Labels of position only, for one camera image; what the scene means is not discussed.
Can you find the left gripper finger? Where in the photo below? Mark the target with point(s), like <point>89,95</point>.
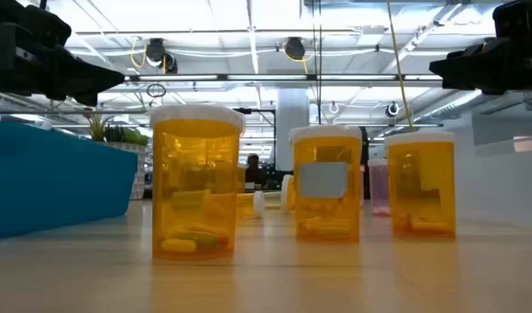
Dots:
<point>87,97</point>
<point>88,78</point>

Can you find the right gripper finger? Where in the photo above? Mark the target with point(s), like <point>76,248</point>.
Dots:
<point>487,90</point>
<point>470,67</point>

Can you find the pink pill bottle white cap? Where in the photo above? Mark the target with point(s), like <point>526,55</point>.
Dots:
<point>379,187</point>

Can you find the blue plastic bin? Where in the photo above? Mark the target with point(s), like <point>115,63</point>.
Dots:
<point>53,182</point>

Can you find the gray horizontal bar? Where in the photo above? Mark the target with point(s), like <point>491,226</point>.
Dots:
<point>118,112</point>

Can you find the potted succulent plant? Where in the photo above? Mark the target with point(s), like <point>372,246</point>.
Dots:
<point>131,137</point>

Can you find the person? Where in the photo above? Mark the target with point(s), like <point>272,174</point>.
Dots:
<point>253,171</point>

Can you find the white round pillar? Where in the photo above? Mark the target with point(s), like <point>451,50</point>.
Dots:
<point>292,130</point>

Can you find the black background workstation frame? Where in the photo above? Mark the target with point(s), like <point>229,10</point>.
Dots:
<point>244,111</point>

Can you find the black overhead frame bar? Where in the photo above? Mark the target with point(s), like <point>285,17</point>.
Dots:
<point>311,77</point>

